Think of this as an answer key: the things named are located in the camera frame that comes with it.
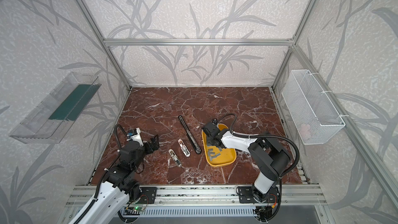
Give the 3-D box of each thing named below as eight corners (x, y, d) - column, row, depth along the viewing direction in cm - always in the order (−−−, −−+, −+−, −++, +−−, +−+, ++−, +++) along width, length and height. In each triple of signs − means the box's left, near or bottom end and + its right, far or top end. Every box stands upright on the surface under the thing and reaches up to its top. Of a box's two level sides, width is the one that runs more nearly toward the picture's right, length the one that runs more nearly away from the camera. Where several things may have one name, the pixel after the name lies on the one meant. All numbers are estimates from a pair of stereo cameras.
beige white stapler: (178, 168, 84) (176, 164, 79) (169, 155, 89) (167, 151, 84) (182, 164, 85) (181, 160, 80) (173, 152, 90) (171, 148, 85)
